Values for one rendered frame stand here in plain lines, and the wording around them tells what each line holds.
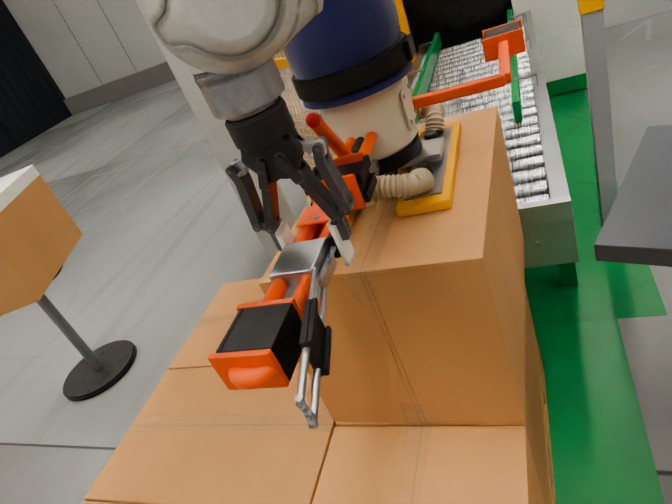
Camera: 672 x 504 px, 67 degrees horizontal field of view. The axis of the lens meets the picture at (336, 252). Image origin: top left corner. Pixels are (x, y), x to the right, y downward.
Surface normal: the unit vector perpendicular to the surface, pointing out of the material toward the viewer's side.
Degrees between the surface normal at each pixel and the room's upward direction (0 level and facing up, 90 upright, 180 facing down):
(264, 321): 0
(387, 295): 90
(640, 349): 0
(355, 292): 90
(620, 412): 0
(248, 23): 87
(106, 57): 90
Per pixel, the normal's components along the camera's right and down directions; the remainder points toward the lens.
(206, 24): 0.21, 0.44
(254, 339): -0.34, -0.79
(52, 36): -0.26, 0.59
